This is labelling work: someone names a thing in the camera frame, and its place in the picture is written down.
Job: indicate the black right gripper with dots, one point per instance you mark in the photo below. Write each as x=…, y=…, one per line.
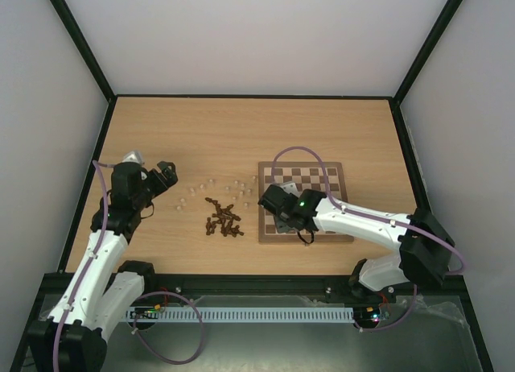
x=269, y=200

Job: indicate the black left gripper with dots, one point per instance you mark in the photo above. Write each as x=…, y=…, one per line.
x=170, y=176

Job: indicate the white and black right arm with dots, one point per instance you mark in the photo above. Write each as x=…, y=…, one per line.
x=420, y=248

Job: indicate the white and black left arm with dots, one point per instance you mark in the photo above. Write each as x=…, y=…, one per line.
x=75, y=335

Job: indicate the pile of dark chess pieces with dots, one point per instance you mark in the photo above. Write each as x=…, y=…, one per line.
x=224, y=219

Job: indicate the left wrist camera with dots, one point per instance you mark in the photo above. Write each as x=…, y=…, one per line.
x=134, y=156

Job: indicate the light blue cable duct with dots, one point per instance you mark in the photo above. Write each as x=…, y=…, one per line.
x=185, y=315

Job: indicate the black enclosure frame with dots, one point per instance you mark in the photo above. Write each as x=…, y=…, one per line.
x=259, y=285

